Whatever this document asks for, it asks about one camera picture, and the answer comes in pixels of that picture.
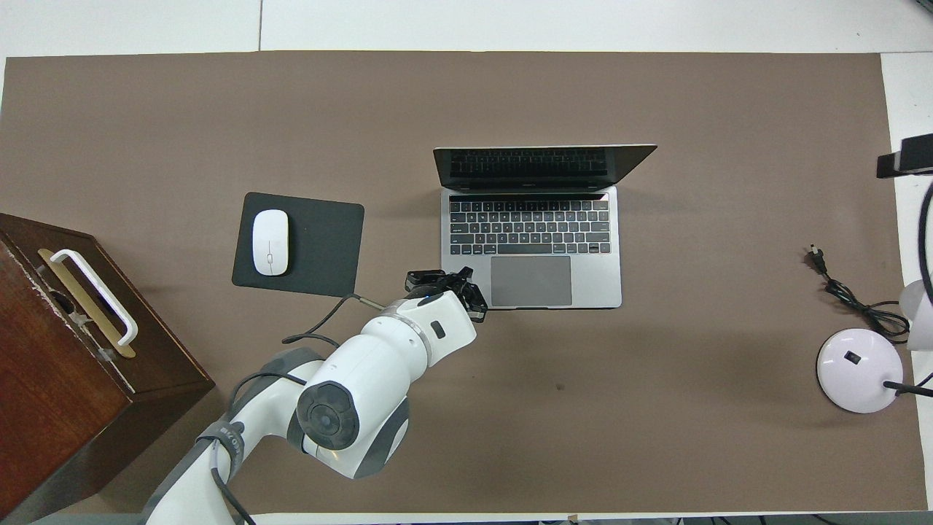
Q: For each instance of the dark brown wooden box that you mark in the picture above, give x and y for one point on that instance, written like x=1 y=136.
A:
x=51 y=379

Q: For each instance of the white computer mouse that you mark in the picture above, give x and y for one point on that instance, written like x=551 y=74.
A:
x=270 y=240

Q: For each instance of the black mouse pad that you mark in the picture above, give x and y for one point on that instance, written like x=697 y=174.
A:
x=321 y=244

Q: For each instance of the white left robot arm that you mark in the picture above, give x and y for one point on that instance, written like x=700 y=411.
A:
x=364 y=364

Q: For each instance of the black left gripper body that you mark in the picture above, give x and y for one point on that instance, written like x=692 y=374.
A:
x=452 y=281

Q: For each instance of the silver grey laptop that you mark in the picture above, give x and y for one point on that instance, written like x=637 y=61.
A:
x=532 y=281

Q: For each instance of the white desk lamp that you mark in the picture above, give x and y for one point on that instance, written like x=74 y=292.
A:
x=856 y=372

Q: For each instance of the brown table mat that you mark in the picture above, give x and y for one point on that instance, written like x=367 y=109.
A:
x=656 y=401

